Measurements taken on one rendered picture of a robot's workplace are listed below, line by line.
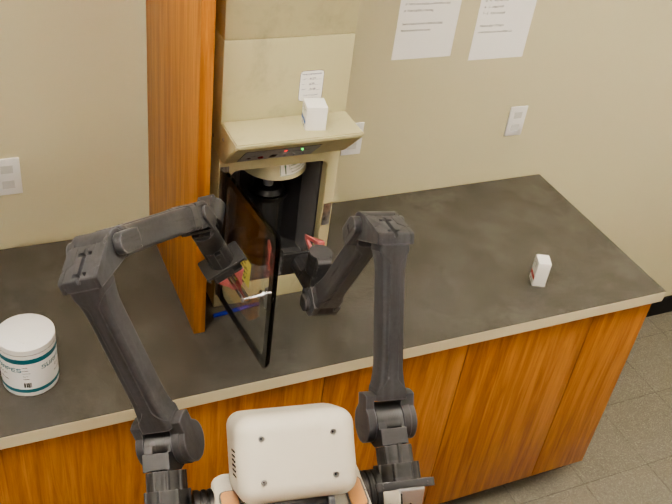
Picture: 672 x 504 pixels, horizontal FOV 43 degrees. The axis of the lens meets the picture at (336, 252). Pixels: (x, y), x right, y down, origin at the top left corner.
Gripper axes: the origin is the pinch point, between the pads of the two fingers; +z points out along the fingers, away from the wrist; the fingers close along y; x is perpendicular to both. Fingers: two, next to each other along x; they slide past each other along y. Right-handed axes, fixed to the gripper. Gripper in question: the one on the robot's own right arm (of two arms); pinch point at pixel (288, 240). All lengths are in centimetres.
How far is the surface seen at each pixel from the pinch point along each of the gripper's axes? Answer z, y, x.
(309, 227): 12.2, -11.3, 6.7
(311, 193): 13.8, -11.3, -3.7
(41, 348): -12, 63, 11
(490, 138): 51, -95, 10
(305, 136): -1.8, 0.1, -32.2
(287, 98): 8.7, 1.1, -36.4
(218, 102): 11.1, 17.4, -35.4
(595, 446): -13, -138, 118
